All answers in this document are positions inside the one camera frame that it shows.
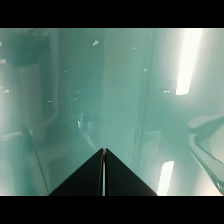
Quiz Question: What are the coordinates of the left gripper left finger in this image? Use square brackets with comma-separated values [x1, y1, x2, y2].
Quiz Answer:
[48, 147, 105, 197]

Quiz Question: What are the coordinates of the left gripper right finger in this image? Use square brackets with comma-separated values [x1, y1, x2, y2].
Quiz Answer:
[104, 147, 158, 197]

